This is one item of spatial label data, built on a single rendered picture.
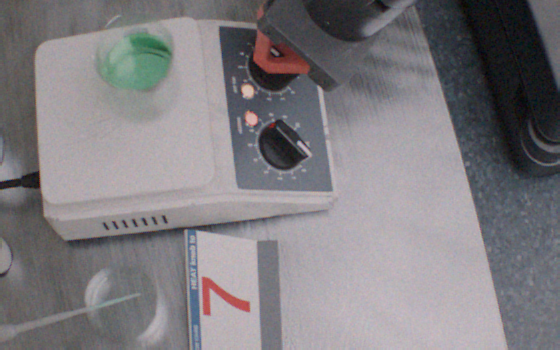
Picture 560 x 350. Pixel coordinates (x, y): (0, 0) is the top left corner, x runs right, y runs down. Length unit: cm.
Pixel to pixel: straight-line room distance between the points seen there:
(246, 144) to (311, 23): 11
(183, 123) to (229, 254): 10
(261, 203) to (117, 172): 10
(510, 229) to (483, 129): 15
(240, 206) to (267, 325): 9
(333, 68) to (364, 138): 15
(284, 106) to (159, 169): 11
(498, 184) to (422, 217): 81
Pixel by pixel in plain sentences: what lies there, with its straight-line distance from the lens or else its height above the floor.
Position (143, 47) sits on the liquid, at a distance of 79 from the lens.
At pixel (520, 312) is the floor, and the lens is 165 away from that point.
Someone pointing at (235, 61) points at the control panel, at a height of 81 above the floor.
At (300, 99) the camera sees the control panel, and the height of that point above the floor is 79.
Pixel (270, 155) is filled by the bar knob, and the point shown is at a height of 81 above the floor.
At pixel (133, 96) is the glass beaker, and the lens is 76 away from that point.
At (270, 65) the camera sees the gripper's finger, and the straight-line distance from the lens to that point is 84.
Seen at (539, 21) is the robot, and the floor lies 36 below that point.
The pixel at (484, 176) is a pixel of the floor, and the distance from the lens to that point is 169.
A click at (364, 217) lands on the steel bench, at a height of 75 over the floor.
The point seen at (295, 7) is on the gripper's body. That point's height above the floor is 91.
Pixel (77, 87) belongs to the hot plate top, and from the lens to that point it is 83.
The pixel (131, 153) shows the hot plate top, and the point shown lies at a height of 84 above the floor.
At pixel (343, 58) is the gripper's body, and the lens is 76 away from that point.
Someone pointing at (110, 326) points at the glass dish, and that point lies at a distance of 87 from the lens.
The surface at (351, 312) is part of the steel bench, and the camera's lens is 86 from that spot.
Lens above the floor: 160
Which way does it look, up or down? 73 degrees down
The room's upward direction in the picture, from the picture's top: 4 degrees counter-clockwise
